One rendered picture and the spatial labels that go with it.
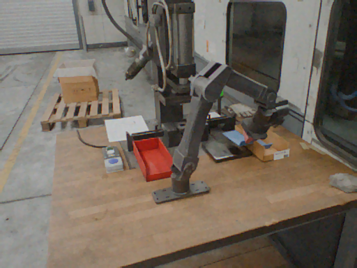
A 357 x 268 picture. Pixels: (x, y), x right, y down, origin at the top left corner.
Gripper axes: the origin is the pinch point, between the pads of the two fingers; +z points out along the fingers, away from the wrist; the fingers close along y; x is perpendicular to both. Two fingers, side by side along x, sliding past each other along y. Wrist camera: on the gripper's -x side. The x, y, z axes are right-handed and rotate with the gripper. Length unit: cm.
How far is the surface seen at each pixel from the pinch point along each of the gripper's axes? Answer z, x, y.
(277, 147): 5.9, -16.2, -3.1
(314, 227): 43, -40, -34
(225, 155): 6.9, 8.3, -0.4
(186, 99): -0.5, 17.2, 26.9
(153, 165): 12.1, 37.8, 5.1
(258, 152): 3.6, -4.5, -4.4
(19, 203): 160, 117, 80
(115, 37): 527, -126, 777
